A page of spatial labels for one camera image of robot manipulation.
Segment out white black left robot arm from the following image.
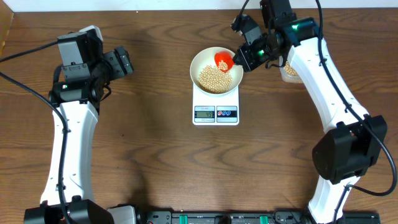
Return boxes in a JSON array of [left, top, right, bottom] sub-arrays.
[[24, 26, 136, 223]]

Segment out black camera cable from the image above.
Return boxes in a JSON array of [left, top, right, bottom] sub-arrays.
[[238, 0, 398, 224], [0, 40, 72, 224]]

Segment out white digital kitchen scale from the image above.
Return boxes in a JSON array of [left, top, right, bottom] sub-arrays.
[[192, 85, 240, 126]]

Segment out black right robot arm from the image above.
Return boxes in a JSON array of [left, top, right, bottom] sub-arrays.
[[231, 1, 387, 223]]

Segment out tan soybeans pile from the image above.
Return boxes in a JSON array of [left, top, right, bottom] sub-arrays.
[[284, 61, 298, 76]]

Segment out cream round bowl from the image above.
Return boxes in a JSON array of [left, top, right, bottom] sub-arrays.
[[190, 47, 244, 94]]

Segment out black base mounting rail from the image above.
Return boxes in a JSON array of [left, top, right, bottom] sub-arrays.
[[107, 203, 382, 224]]

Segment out black right camera cable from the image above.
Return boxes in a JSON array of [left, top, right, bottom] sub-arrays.
[[238, 0, 398, 224]]

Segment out black left camera cable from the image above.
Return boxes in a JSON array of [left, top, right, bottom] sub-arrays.
[[0, 40, 72, 224]]

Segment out red measuring scoop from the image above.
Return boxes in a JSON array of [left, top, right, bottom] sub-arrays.
[[214, 51, 234, 73]]

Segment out soybeans pile in bowl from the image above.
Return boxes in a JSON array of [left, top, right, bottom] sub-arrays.
[[198, 65, 233, 94]]

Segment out clear plastic container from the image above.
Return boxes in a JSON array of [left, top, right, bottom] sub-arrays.
[[280, 67, 303, 83]]

